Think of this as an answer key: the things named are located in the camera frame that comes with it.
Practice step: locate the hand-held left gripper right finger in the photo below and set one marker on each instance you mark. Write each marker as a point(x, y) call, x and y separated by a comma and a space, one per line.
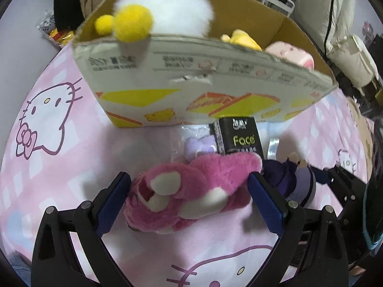
point(266, 204)

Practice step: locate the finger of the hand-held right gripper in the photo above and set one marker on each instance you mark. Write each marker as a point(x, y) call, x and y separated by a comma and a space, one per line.
point(348, 182)
point(320, 176)

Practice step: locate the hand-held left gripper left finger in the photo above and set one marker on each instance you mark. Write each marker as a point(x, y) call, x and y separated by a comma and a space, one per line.
point(115, 204)

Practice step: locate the purple haired plush doll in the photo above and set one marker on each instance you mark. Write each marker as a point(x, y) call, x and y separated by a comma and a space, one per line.
point(281, 179)

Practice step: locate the pink bear plush toy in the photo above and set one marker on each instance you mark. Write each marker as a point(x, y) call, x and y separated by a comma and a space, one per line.
point(209, 179)

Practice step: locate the pink cake roll plush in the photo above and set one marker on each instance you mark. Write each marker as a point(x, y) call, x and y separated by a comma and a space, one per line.
point(287, 54)

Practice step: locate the printed cardboard box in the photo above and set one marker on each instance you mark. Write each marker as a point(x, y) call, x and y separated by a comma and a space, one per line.
point(179, 74)

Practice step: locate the yellow dog plush toy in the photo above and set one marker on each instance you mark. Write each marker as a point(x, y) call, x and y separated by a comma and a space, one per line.
point(242, 39)

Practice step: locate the white plush yellow feet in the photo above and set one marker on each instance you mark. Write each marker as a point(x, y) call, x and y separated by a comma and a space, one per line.
point(167, 6)

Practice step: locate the beige bear print blanket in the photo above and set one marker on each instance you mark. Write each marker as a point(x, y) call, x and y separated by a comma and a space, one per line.
point(360, 125)

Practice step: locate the black tissue packet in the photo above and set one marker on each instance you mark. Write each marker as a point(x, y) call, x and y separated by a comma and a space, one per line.
point(239, 137)

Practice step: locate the pink cat print bedsheet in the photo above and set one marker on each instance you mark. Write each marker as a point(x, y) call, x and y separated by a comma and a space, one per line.
point(59, 155)

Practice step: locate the lilac bow plush charm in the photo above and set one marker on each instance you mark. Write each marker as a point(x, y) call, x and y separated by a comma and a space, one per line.
point(197, 149)

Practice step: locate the person's leg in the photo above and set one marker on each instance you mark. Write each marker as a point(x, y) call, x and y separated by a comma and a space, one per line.
point(16, 264)

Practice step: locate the cream padded recliner chair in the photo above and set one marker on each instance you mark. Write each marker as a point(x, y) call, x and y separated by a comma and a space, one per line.
point(344, 21)

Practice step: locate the white trolley cart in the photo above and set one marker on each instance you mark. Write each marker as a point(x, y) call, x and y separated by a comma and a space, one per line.
point(291, 6)

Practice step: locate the pile of snack bags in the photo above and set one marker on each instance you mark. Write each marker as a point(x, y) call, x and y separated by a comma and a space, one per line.
point(48, 24)

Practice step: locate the dark hanging coats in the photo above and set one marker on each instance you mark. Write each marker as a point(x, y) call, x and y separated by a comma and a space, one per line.
point(67, 3)

